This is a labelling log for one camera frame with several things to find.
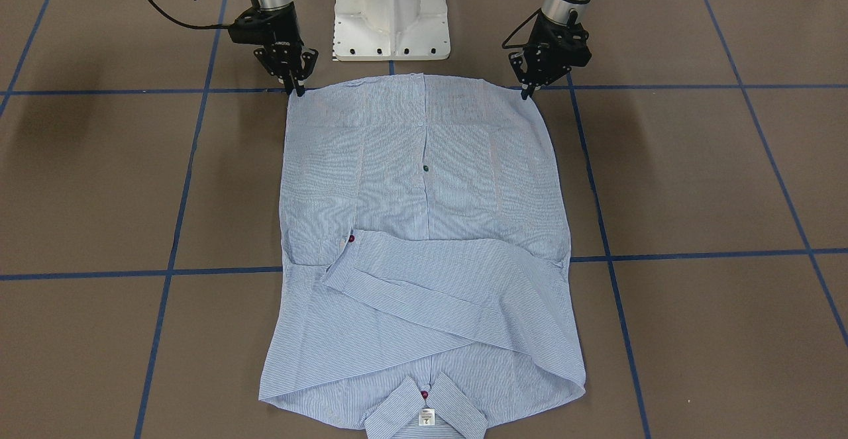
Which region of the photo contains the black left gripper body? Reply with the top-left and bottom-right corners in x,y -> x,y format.
509,13 -> 592,89

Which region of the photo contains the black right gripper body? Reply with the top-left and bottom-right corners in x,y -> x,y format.
229,3 -> 319,85

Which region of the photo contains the light blue striped shirt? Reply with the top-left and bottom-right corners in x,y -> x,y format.
258,74 -> 586,438

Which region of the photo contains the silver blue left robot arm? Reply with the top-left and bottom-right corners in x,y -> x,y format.
501,0 -> 592,100

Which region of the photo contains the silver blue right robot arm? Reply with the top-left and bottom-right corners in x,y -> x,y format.
206,0 -> 319,96

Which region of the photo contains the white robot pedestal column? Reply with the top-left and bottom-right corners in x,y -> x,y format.
333,0 -> 451,62

